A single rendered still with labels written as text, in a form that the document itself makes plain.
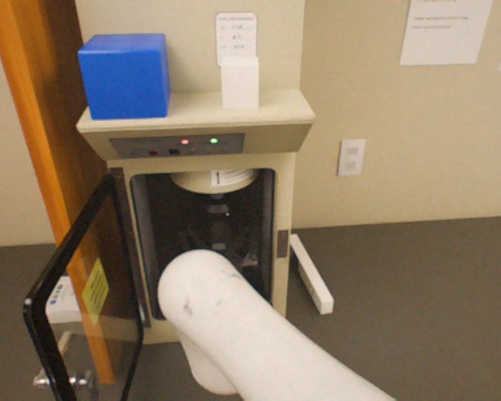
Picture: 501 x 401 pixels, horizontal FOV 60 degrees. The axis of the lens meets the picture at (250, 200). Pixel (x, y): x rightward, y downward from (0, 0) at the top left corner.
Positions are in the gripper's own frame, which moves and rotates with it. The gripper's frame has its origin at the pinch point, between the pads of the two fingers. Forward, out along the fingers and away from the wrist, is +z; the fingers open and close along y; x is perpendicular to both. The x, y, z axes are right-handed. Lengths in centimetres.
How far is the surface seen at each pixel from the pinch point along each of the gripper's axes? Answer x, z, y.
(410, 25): -33, 33, -50
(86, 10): -43.3, -10.2, 16.8
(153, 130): -29.9, -21.1, 8.3
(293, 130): -28.2, -19.4, -11.3
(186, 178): -13.9, -6.1, 5.5
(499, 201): 22, 34, -92
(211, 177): -14.7, -7.7, 0.9
